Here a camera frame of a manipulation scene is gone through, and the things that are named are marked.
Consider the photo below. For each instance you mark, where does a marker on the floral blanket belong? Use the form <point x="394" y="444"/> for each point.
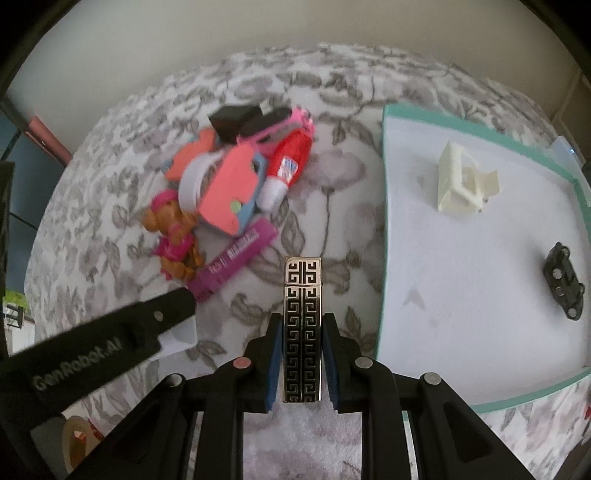
<point x="323" y="184"/>

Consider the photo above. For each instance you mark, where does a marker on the brown tape roll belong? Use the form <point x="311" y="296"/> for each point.
<point x="69" y="443"/>

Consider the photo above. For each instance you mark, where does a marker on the small white plastic piece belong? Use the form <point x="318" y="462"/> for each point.
<point x="180" y="339"/>

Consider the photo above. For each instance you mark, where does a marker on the red glue tube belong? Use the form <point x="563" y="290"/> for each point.
<point x="293" y="152"/>

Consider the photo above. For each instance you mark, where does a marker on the translucent plastic box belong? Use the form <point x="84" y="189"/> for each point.
<point x="565" y="154"/>

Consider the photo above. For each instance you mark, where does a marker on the pink and blue toy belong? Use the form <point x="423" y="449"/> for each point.
<point x="226" y="189"/>

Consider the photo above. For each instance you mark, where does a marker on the white tape roll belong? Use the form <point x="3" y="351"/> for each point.
<point x="189" y="182"/>

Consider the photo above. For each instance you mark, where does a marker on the small coral plastic toy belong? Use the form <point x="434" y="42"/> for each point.
<point x="184" y="154"/>

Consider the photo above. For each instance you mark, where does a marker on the pink wrist watch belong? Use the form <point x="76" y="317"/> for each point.
<point x="272" y="121"/>

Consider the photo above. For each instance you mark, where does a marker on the white plastic part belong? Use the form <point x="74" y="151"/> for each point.
<point x="450" y="184"/>

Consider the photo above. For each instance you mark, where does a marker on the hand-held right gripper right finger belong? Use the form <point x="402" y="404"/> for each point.
<point x="331" y="369"/>

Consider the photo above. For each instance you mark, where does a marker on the black gold patterned lighter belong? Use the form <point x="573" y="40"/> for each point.
<point x="302" y="332"/>

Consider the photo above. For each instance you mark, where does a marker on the teal rimmed white tray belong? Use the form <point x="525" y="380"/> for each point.
<point x="461" y="230"/>

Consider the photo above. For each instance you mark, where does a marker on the pink door frame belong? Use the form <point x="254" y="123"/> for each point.
<point x="48" y="136"/>

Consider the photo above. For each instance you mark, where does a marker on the black metal hinge part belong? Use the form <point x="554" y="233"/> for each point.
<point x="561" y="277"/>

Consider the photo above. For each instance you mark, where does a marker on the brown dog figurine pink outfit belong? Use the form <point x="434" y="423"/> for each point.
<point x="173" y="230"/>

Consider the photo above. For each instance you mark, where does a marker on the purple tube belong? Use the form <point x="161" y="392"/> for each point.
<point x="231" y="261"/>

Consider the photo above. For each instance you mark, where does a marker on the black charger plug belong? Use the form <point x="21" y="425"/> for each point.
<point x="231" y="120"/>

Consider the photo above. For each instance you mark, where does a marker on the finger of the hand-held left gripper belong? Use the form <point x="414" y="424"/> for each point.
<point x="161" y="311"/>

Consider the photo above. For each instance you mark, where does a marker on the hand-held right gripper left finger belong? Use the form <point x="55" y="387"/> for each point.
<point x="274" y="364"/>

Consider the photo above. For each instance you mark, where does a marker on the dark glass door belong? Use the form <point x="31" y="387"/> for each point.
<point x="23" y="175"/>

